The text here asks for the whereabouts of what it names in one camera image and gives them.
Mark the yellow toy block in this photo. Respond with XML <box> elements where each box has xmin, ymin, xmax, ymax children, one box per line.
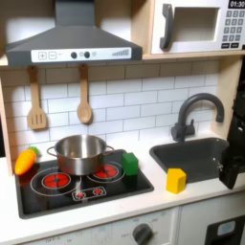
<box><xmin>165</xmin><ymin>167</ymin><xmax>188</xmax><ymax>195</ymax></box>

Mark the green toy block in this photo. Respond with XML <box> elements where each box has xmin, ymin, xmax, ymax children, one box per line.
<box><xmin>122</xmin><ymin>151</ymin><xmax>140</xmax><ymax>177</ymax></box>

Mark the dark grey sink basin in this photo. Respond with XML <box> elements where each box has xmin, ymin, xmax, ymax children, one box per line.
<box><xmin>148</xmin><ymin>137</ymin><xmax>231</xmax><ymax>185</ymax></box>

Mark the dark grey tap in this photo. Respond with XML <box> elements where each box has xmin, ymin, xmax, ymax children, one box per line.
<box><xmin>170</xmin><ymin>92</ymin><xmax>226</xmax><ymax>144</ymax></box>

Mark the black toy stove top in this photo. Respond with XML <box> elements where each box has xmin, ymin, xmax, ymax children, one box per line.
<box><xmin>14</xmin><ymin>148</ymin><xmax>155</xmax><ymax>220</ymax></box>

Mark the grey oven knob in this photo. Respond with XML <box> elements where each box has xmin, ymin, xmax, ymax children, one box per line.
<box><xmin>131</xmin><ymin>222</ymin><xmax>154</xmax><ymax>245</ymax></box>

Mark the white toy microwave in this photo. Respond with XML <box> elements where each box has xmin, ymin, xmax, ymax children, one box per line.
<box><xmin>150</xmin><ymin>0</ymin><xmax>245</xmax><ymax>56</ymax></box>

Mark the steel pot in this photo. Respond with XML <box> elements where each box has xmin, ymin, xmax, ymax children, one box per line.
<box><xmin>46</xmin><ymin>134</ymin><xmax>116</xmax><ymax>177</ymax></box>

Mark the wooden spoon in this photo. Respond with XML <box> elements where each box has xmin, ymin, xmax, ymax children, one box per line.
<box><xmin>76</xmin><ymin>63</ymin><xmax>94</xmax><ymax>125</ymax></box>

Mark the grey range hood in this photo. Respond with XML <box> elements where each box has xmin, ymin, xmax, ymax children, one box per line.
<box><xmin>5</xmin><ymin>0</ymin><xmax>144</xmax><ymax>68</ymax></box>

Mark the wooden slotted spatula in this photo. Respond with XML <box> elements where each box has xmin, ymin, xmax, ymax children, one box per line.
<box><xmin>26</xmin><ymin>65</ymin><xmax>49</xmax><ymax>131</ymax></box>

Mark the orange toy carrot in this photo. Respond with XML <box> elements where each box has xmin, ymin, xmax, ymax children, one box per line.
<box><xmin>13</xmin><ymin>145</ymin><xmax>41</xmax><ymax>177</ymax></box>

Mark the grey microwave door handle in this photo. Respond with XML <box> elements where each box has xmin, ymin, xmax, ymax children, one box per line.
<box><xmin>159</xmin><ymin>3</ymin><xmax>175</xmax><ymax>52</ymax></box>

